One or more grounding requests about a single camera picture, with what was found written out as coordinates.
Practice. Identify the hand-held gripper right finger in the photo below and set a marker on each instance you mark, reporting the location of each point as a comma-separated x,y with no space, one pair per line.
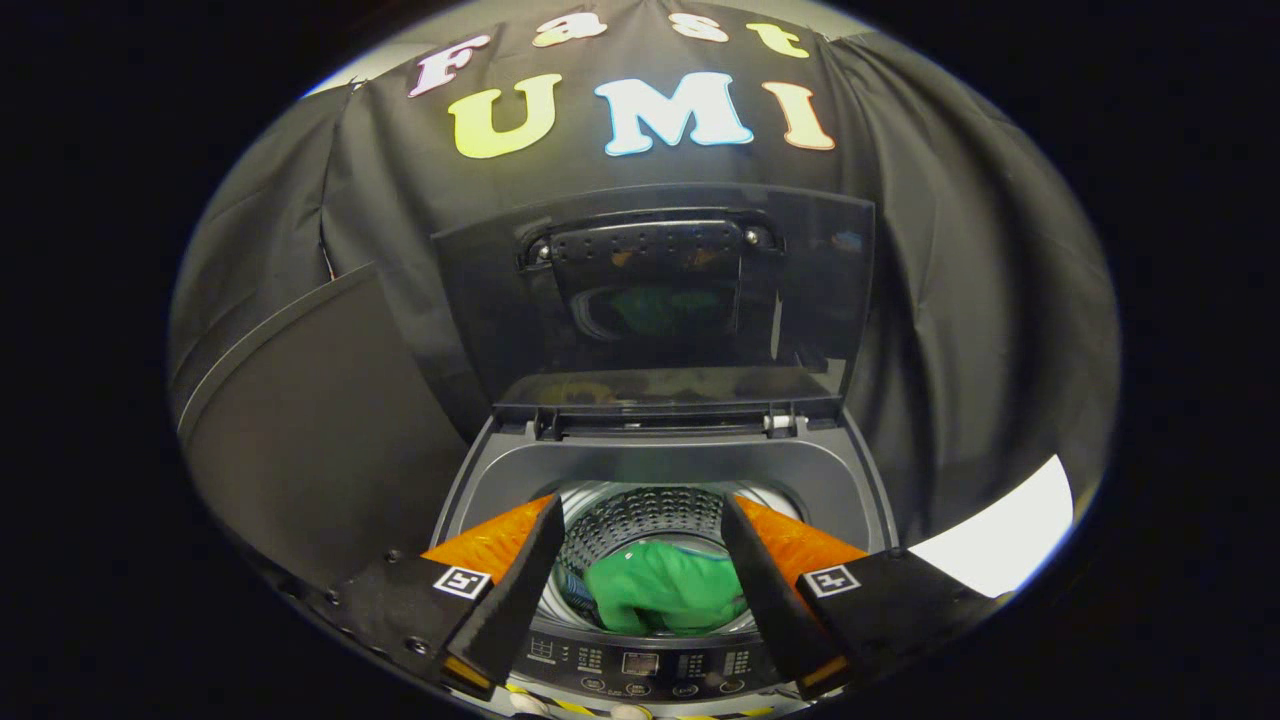
770,600

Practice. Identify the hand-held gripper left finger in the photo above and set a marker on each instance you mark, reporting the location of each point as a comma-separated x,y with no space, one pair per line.
515,600

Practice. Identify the green polo shirt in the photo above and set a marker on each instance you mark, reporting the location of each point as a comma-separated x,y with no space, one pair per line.
660,590

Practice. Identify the grey washing machine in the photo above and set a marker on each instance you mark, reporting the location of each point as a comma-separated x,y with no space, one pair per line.
650,460

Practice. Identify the dark washing machine lid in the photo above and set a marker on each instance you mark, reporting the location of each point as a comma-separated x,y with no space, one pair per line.
480,300

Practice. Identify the white paper sheet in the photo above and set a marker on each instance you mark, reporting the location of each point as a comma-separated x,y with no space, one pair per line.
1000,540

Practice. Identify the grey cabinet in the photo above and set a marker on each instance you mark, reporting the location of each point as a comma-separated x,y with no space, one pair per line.
320,430

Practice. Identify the black backdrop cloth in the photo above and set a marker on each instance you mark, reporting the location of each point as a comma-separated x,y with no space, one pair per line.
950,300

